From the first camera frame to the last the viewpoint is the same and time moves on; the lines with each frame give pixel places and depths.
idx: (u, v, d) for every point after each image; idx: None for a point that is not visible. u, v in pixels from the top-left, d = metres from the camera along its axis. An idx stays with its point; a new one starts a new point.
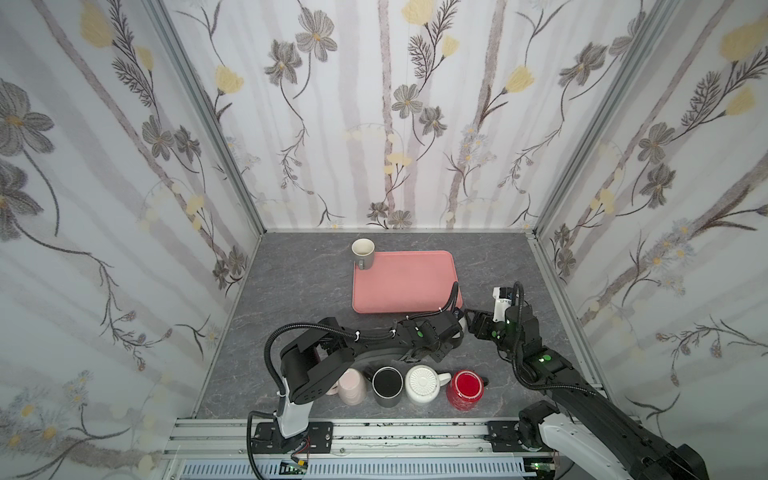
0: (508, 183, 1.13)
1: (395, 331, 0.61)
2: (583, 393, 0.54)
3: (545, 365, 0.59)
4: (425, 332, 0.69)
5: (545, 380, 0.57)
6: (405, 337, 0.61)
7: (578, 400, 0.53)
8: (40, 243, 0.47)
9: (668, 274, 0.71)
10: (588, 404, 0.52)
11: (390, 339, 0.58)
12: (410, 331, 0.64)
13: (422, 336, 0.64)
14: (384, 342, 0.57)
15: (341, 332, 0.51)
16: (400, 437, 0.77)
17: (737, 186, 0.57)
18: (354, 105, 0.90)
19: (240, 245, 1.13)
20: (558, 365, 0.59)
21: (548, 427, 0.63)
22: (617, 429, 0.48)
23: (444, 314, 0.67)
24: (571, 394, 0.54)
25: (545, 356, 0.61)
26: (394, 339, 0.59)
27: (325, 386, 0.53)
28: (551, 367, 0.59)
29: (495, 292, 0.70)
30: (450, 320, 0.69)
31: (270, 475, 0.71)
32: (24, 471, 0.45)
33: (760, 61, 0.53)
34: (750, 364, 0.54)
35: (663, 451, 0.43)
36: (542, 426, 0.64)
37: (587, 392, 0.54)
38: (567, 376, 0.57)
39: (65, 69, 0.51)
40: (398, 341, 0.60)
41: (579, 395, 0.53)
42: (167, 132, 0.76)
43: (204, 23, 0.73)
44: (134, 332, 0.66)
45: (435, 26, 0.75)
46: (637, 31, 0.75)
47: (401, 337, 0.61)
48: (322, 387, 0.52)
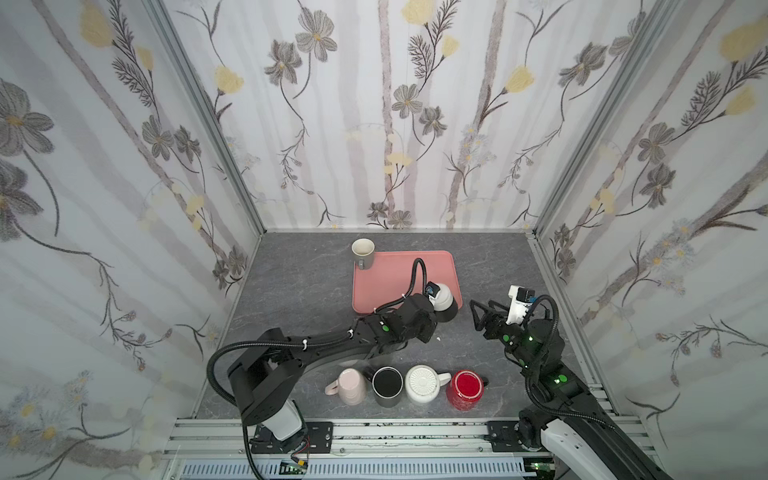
0: (508, 183, 1.13)
1: (352, 331, 0.56)
2: (600, 424, 0.52)
3: (560, 387, 0.57)
4: (390, 325, 0.64)
5: (560, 403, 0.55)
6: (365, 335, 0.57)
7: (596, 434, 0.51)
8: (41, 243, 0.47)
9: (667, 274, 0.71)
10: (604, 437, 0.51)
11: (349, 340, 0.55)
12: (370, 328, 0.59)
13: (386, 331, 0.61)
14: (338, 345, 0.53)
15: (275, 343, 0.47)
16: (400, 437, 0.77)
17: (737, 186, 0.57)
18: (354, 105, 0.90)
19: (240, 245, 1.13)
20: (574, 387, 0.57)
21: (551, 436, 0.63)
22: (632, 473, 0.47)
23: (411, 301, 0.61)
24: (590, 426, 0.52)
25: (560, 375, 0.59)
26: (350, 340, 0.55)
27: (277, 402, 0.55)
28: (565, 389, 0.57)
29: (514, 293, 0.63)
30: (417, 306, 0.63)
31: (270, 474, 0.71)
32: (24, 471, 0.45)
33: (760, 61, 0.53)
34: (750, 365, 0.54)
35: None
36: (545, 432, 0.64)
37: (604, 424, 0.52)
38: (587, 403, 0.55)
39: (65, 69, 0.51)
40: (355, 341, 0.56)
41: (597, 428, 0.52)
42: (167, 133, 0.76)
43: (204, 23, 0.73)
44: (134, 332, 0.66)
45: (435, 26, 0.75)
46: (637, 31, 0.75)
47: (358, 336, 0.56)
48: (274, 404, 0.55)
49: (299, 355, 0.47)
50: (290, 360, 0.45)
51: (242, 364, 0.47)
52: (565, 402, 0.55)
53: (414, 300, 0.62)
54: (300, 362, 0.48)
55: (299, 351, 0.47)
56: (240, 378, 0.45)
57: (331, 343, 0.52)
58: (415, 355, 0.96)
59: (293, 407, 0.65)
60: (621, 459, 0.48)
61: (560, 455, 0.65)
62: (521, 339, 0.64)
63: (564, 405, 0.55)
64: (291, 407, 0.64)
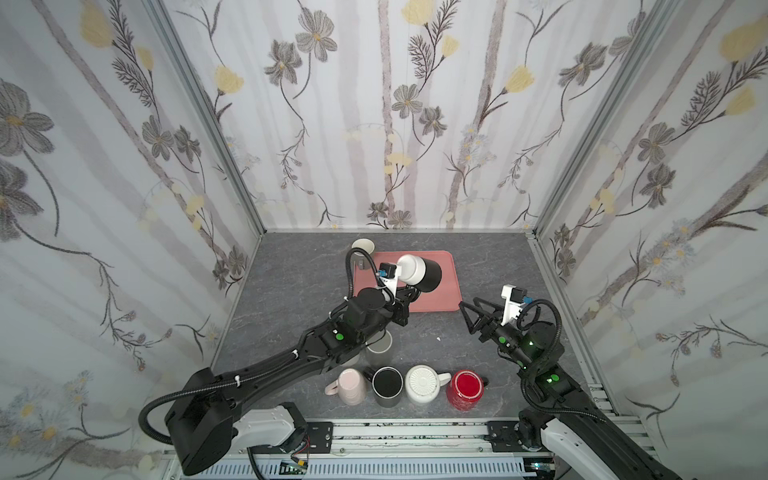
0: (508, 183, 1.13)
1: (297, 352, 0.52)
2: (592, 418, 0.54)
3: (553, 386, 0.59)
4: (345, 331, 0.60)
5: (552, 402, 0.57)
6: (314, 352, 0.53)
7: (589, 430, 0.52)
8: (41, 243, 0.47)
9: (668, 274, 0.71)
10: (597, 431, 0.52)
11: (294, 361, 0.51)
12: (319, 343, 0.55)
13: (340, 340, 0.57)
14: (282, 369, 0.49)
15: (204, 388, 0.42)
16: (400, 437, 0.77)
17: (737, 186, 0.57)
18: (354, 105, 0.90)
19: (240, 245, 1.13)
20: (566, 385, 0.59)
21: (551, 434, 0.63)
22: (625, 463, 0.48)
23: (352, 302, 0.54)
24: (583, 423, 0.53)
25: (553, 374, 0.61)
26: (297, 361, 0.51)
27: (222, 445, 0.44)
28: (559, 388, 0.59)
29: (508, 293, 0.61)
30: (361, 306, 0.55)
31: (270, 475, 0.71)
32: (24, 471, 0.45)
33: (760, 61, 0.53)
34: (751, 365, 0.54)
35: None
36: (545, 431, 0.64)
37: (596, 420, 0.53)
38: (577, 400, 0.56)
39: (65, 69, 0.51)
40: (304, 360, 0.52)
41: (589, 424, 0.53)
42: (167, 132, 0.76)
43: (204, 23, 0.73)
44: (134, 332, 0.66)
45: (435, 26, 0.75)
46: (637, 31, 0.75)
47: (304, 355, 0.52)
48: (219, 448, 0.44)
49: (231, 394, 0.43)
50: (219, 403, 0.41)
51: (174, 414, 0.43)
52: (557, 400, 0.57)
53: (355, 300, 0.55)
54: (234, 400, 0.43)
55: (232, 389, 0.43)
56: (174, 432, 0.42)
57: (274, 369, 0.48)
58: (415, 355, 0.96)
59: (274, 418, 0.61)
60: (614, 451, 0.49)
61: (561, 455, 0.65)
62: (520, 340, 0.64)
63: (557, 404, 0.56)
64: (269, 420, 0.60)
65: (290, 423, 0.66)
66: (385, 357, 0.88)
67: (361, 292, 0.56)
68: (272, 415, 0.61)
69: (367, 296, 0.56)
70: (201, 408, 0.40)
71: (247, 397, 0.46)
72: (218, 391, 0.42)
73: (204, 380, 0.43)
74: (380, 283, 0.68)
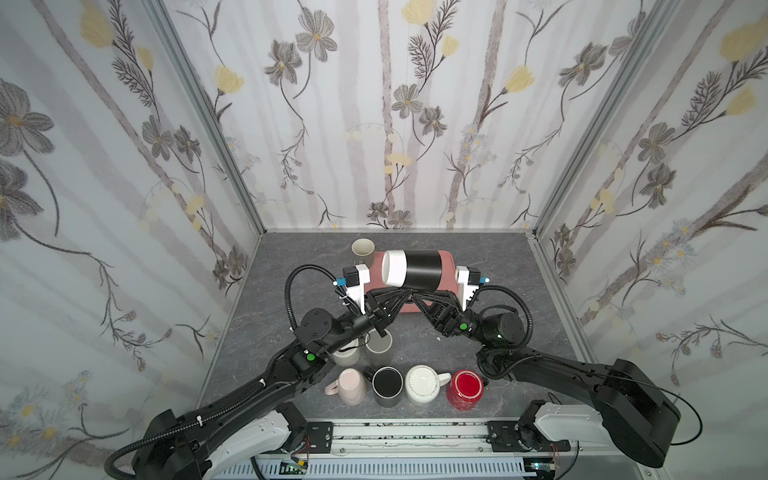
0: (508, 183, 1.13)
1: (264, 381, 0.50)
2: (531, 359, 0.57)
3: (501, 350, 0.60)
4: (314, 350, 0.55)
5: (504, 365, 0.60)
6: (283, 377, 0.52)
7: (539, 368, 0.55)
8: (41, 243, 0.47)
9: (668, 274, 0.71)
10: (539, 366, 0.55)
11: (262, 390, 0.50)
12: (289, 367, 0.53)
13: (311, 361, 0.55)
14: (250, 400, 0.48)
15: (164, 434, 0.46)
16: (400, 437, 0.77)
17: (737, 186, 0.57)
18: (354, 105, 0.90)
19: (240, 245, 1.13)
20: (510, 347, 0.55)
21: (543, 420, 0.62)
22: (566, 376, 0.51)
23: (301, 329, 0.50)
24: (529, 366, 0.56)
25: None
26: (265, 388, 0.50)
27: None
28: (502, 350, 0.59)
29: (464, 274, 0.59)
30: (310, 329, 0.50)
31: (271, 474, 0.71)
32: (24, 471, 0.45)
33: (760, 61, 0.53)
34: (751, 364, 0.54)
35: (604, 374, 0.48)
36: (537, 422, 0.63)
37: (536, 357, 0.57)
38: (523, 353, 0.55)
39: (65, 69, 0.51)
40: (272, 387, 0.51)
41: (533, 364, 0.56)
42: (167, 133, 0.76)
43: (204, 24, 0.73)
44: (134, 332, 0.66)
45: (435, 26, 0.75)
46: (637, 31, 0.75)
47: (273, 382, 0.51)
48: None
49: (194, 435, 0.42)
50: (181, 448, 0.40)
51: (138, 459, 0.43)
52: (504, 360, 0.60)
53: (300, 331, 0.50)
54: (197, 442, 0.42)
55: (195, 429, 0.42)
56: (138, 477, 0.42)
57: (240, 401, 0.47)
58: (415, 355, 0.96)
59: (263, 429, 0.60)
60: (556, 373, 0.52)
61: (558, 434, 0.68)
62: (487, 327, 0.59)
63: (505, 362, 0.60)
64: (258, 433, 0.59)
65: (282, 428, 0.64)
66: (385, 357, 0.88)
67: (304, 319, 0.51)
68: (260, 426, 0.59)
69: (313, 325, 0.50)
70: (166, 450, 0.39)
71: (211, 437, 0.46)
72: (180, 433, 0.41)
73: (166, 425, 0.46)
74: (342, 293, 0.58)
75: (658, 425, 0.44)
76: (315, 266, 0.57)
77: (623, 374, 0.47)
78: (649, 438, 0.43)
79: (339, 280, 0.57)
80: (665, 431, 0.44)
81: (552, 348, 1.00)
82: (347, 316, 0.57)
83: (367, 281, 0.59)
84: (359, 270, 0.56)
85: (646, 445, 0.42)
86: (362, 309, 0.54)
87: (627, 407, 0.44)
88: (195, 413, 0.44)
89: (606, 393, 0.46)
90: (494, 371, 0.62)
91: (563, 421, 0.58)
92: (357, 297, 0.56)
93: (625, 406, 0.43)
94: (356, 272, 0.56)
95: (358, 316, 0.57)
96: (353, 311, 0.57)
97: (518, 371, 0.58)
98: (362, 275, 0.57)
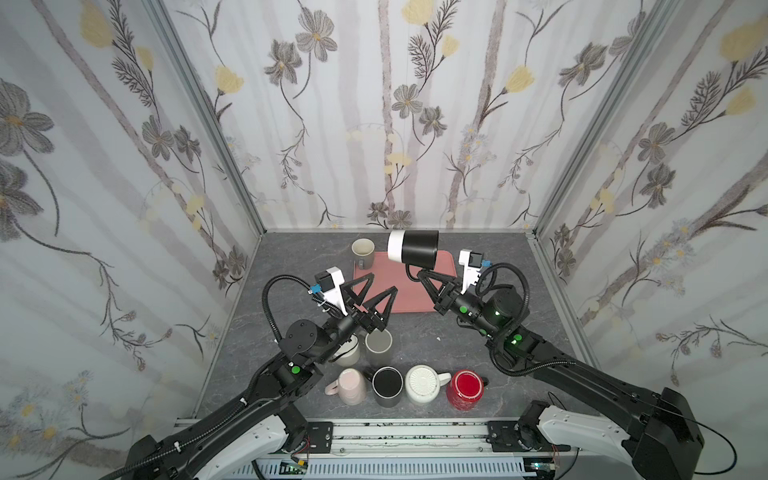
0: (508, 183, 1.13)
1: (245, 400, 0.49)
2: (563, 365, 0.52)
3: (519, 345, 0.56)
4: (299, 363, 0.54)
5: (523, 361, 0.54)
6: (265, 394, 0.51)
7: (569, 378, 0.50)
8: (40, 243, 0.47)
9: (668, 274, 0.71)
10: (572, 375, 0.50)
11: (243, 408, 0.49)
12: (272, 382, 0.52)
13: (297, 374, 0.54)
14: (230, 421, 0.48)
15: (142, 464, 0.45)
16: (400, 437, 0.77)
17: (737, 186, 0.57)
18: (354, 105, 0.90)
19: (240, 245, 1.13)
20: (531, 342, 0.56)
21: (551, 425, 0.61)
22: (606, 396, 0.46)
23: (286, 342, 0.48)
24: (557, 372, 0.51)
25: (516, 335, 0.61)
26: (247, 407, 0.49)
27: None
28: (524, 346, 0.56)
29: (465, 258, 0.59)
30: (295, 342, 0.48)
31: (271, 475, 0.71)
32: (24, 471, 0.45)
33: (760, 61, 0.53)
34: (750, 364, 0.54)
35: (651, 402, 0.45)
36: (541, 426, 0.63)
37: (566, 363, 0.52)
38: (541, 353, 0.54)
39: (65, 69, 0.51)
40: (254, 406, 0.50)
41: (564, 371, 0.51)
42: (167, 133, 0.76)
43: (204, 23, 0.73)
44: (134, 332, 0.66)
45: (435, 26, 0.75)
46: (637, 31, 0.75)
47: (255, 400, 0.50)
48: None
49: (173, 461, 0.42)
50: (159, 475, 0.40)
51: None
52: (525, 357, 0.54)
53: (285, 344, 0.48)
54: (176, 467, 0.42)
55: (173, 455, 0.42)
56: None
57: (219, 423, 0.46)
58: (415, 355, 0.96)
59: (256, 436, 0.59)
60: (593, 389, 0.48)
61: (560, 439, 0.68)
62: (487, 310, 0.57)
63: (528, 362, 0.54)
64: (251, 441, 0.59)
65: (278, 433, 0.64)
66: (385, 357, 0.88)
67: (289, 332, 0.49)
68: (254, 433, 0.59)
69: (297, 337, 0.48)
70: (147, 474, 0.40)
71: (190, 461, 0.45)
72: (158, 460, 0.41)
73: (144, 451, 0.46)
74: (318, 300, 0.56)
75: (689, 453, 0.44)
76: (291, 277, 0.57)
77: (666, 402, 0.44)
78: (683, 472, 0.42)
79: (314, 288, 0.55)
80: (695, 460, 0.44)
81: None
82: (331, 323, 0.56)
83: (342, 282, 0.63)
84: (330, 273, 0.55)
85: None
86: (344, 311, 0.54)
87: (671, 442, 0.40)
88: (175, 438, 0.43)
89: (653, 426, 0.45)
90: (511, 361, 0.56)
91: (575, 430, 0.57)
92: (336, 300, 0.56)
93: (669, 440, 0.40)
94: (327, 276, 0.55)
95: (341, 319, 0.57)
96: (335, 316, 0.56)
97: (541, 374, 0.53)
98: (335, 278, 0.62)
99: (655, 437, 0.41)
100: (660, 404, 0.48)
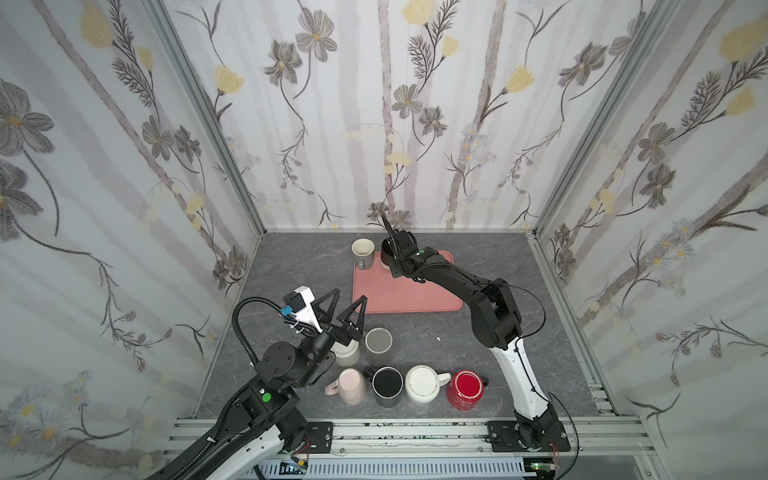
0: (508, 183, 1.13)
1: (213, 438, 0.48)
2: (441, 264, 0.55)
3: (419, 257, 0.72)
4: (272, 389, 0.54)
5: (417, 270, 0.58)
6: (233, 429, 0.49)
7: (443, 273, 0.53)
8: (41, 243, 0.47)
9: (667, 274, 0.71)
10: (443, 270, 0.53)
11: (210, 447, 0.48)
12: (242, 414, 0.50)
13: (269, 401, 0.52)
14: (198, 462, 0.47)
15: None
16: (400, 437, 0.77)
17: (737, 186, 0.57)
18: (354, 105, 0.90)
19: (240, 245, 1.13)
20: (428, 252, 0.72)
21: (526, 410, 0.66)
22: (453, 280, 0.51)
23: (261, 366, 0.47)
24: (436, 270, 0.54)
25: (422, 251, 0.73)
26: (216, 444, 0.48)
27: None
28: (421, 257, 0.72)
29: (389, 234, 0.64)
30: (269, 367, 0.47)
31: (271, 474, 0.71)
32: (24, 471, 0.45)
33: (760, 61, 0.53)
34: (750, 364, 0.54)
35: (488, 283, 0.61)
36: (529, 413, 0.66)
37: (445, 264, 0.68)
38: (434, 259, 0.70)
39: (65, 69, 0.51)
40: (223, 441, 0.49)
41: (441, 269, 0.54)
42: (167, 133, 0.76)
43: (204, 23, 0.73)
44: (134, 332, 0.66)
45: (435, 26, 0.75)
46: (637, 31, 0.75)
47: (224, 436, 0.49)
48: None
49: None
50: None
51: None
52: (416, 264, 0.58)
53: (261, 367, 0.47)
54: None
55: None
56: None
57: (188, 464, 0.46)
58: (415, 355, 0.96)
59: (248, 449, 0.60)
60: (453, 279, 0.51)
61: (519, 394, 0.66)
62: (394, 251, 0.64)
63: (418, 268, 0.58)
64: (243, 454, 0.60)
65: (272, 441, 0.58)
66: (385, 357, 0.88)
67: (267, 355, 0.48)
68: (245, 446, 0.59)
69: (274, 360, 0.47)
70: None
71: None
72: None
73: None
74: (291, 322, 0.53)
75: (503, 324, 0.61)
76: (261, 299, 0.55)
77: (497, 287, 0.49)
78: (493, 329, 0.59)
79: (284, 309, 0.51)
80: (509, 327, 0.61)
81: (553, 347, 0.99)
82: (307, 343, 0.56)
83: (313, 299, 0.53)
84: (299, 292, 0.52)
85: (490, 333, 0.59)
86: (319, 329, 0.57)
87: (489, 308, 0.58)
88: None
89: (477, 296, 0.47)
90: (411, 268, 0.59)
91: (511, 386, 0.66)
92: (309, 319, 0.56)
93: (487, 307, 0.58)
94: (297, 295, 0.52)
95: (317, 338, 0.57)
96: (310, 336, 0.56)
97: (421, 272, 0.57)
98: (305, 296, 0.62)
99: (476, 305, 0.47)
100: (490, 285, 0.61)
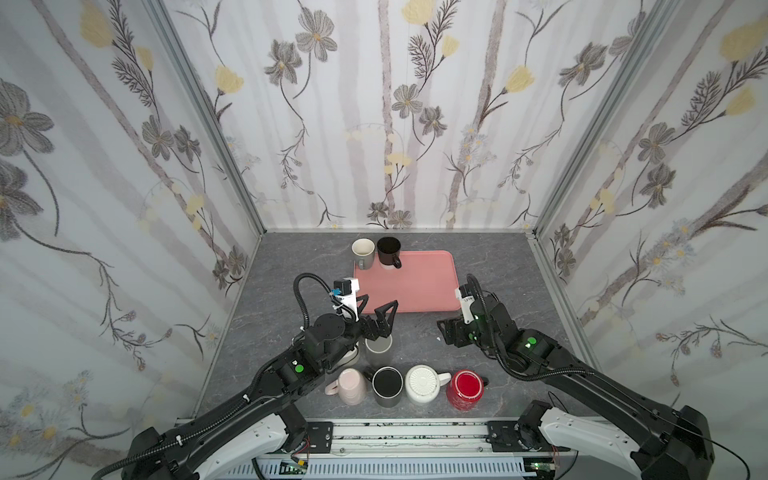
0: (508, 183, 1.13)
1: (248, 396, 0.49)
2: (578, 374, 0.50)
3: (532, 350, 0.54)
4: (305, 361, 0.57)
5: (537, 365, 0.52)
6: (268, 392, 0.51)
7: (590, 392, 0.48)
8: (40, 243, 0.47)
9: (668, 274, 0.71)
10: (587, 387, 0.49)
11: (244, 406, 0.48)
12: (275, 380, 0.52)
13: (300, 372, 0.54)
14: (232, 417, 0.47)
15: (150, 451, 0.46)
16: (400, 437, 0.77)
17: (737, 186, 0.57)
18: (354, 105, 0.90)
19: (240, 245, 1.13)
20: (544, 347, 0.55)
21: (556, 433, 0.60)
22: (625, 411, 0.45)
23: (308, 331, 0.52)
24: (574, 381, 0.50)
25: (529, 339, 0.56)
26: (250, 404, 0.49)
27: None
28: (537, 350, 0.54)
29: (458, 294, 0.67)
30: (317, 335, 0.52)
31: (271, 474, 0.71)
32: (24, 471, 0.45)
33: (760, 61, 0.53)
34: (750, 364, 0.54)
35: (671, 421, 0.44)
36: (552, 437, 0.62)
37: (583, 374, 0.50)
38: (560, 358, 0.53)
39: (65, 70, 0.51)
40: (256, 402, 0.50)
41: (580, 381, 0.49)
42: (167, 133, 0.76)
43: (204, 24, 0.73)
44: (134, 332, 0.66)
45: (435, 26, 0.75)
46: (637, 31, 0.75)
47: (257, 397, 0.50)
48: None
49: (174, 455, 0.42)
50: (159, 470, 0.40)
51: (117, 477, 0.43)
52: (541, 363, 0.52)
53: (312, 331, 0.52)
54: (176, 462, 0.42)
55: (174, 449, 0.42)
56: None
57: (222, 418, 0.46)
58: (415, 355, 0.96)
59: (257, 435, 0.60)
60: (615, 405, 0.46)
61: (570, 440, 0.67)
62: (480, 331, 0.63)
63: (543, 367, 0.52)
64: (251, 439, 0.59)
65: (278, 432, 0.64)
66: (385, 357, 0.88)
67: (318, 320, 0.53)
68: (255, 432, 0.59)
69: (326, 326, 0.52)
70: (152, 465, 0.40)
71: (191, 456, 0.45)
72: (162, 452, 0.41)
73: (147, 443, 0.46)
74: (335, 302, 0.66)
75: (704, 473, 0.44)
76: (312, 275, 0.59)
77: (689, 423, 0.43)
78: None
79: (335, 289, 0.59)
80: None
81: None
82: None
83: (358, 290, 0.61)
84: (350, 280, 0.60)
85: None
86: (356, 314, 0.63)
87: (689, 459, 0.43)
88: (176, 432, 0.43)
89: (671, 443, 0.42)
90: (524, 364, 0.54)
91: (575, 433, 0.58)
92: (351, 303, 0.65)
93: (689, 459, 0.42)
94: (347, 281, 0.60)
95: (355, 322, 0.63)
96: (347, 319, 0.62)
97: (557, 380, 0.51)
98: (353, 285, 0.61)
99: (668, 452, 0.41)
100: (679, 422, 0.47)
